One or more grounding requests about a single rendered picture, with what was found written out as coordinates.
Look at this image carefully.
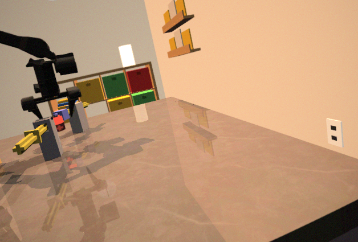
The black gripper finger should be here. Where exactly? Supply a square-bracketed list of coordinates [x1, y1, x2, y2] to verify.
[28, 104, 42, 119]
[67, 96, 78, 117]

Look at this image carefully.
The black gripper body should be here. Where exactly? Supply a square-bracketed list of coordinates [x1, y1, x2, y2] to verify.
[21, 77, 82, 111]

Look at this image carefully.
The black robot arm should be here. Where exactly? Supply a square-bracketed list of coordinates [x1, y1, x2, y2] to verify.
[0, 31, 78, 80]

